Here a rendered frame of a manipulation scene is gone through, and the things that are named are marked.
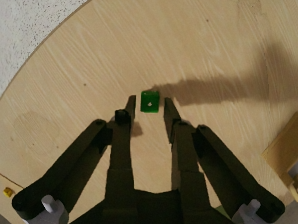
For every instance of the tan flat mat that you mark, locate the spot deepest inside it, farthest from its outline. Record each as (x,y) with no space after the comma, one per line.
(15,188)

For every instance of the small wooden crate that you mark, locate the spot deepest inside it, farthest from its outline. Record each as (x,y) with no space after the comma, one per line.
(282,155)

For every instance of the green die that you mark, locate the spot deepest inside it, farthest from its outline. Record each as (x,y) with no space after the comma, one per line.
(149,102)

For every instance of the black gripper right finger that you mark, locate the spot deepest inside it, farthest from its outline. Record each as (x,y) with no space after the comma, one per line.
(244,200)

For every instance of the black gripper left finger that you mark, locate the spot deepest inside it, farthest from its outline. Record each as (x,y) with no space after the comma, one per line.
(51,198)

